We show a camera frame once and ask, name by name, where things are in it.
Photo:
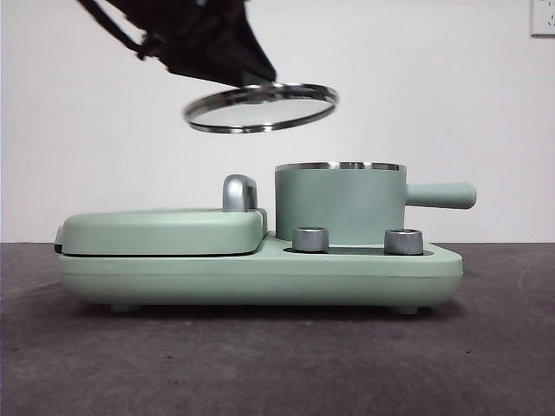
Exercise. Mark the white wall socket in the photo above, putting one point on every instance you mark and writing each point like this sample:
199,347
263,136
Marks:
544,17

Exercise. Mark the mint green breakfast machine base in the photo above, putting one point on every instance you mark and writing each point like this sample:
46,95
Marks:
260,277

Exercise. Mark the glass pot lid green knob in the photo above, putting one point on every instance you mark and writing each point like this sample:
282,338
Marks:
260,108

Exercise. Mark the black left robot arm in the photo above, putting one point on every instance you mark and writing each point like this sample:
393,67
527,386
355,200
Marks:
182,21

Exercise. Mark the silver control knob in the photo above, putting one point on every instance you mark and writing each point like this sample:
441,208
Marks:
404,242
311,239

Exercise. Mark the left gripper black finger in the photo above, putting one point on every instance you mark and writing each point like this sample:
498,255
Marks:
236,56

